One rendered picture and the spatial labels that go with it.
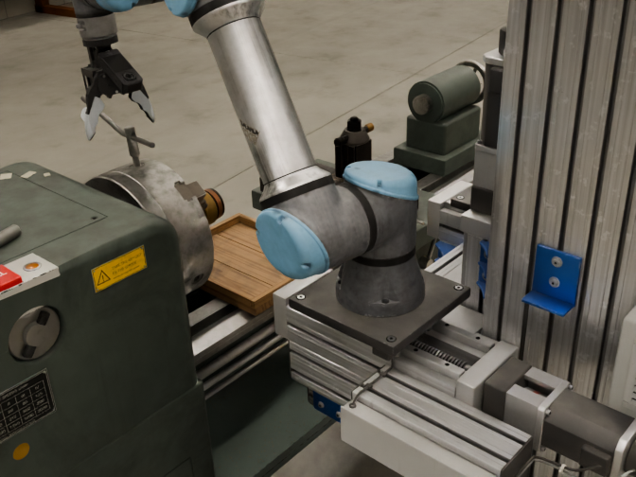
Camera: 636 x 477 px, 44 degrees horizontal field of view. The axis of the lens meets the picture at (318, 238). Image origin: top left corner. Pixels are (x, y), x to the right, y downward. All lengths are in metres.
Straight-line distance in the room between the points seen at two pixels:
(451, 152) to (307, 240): 1.48
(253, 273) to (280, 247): 0.81
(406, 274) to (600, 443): 0.38
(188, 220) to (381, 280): 0.53
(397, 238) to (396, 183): 0.09
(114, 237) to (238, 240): 0.76
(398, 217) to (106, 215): 0.55
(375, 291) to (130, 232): 0.44
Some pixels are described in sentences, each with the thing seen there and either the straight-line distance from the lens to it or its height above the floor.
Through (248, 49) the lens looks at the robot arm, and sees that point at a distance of 1.18.
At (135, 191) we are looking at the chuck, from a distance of 1.63.
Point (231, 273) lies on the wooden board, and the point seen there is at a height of 0.89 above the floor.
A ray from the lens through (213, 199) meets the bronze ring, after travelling 1.84.
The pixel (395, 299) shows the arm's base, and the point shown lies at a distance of 1.28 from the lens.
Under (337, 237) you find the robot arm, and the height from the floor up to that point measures 1.34.
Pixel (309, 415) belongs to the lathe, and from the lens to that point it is 2.05.
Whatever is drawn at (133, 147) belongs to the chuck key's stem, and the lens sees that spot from 1.70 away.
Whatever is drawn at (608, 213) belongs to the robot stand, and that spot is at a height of 1.36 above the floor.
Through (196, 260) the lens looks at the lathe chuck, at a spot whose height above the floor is 1.07.
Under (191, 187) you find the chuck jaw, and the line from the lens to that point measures 1.71.
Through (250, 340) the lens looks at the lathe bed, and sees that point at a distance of 1.89.
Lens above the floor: 1.89
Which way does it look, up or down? 28 degrees down
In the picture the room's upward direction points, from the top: 2 degrees counter-clockwise
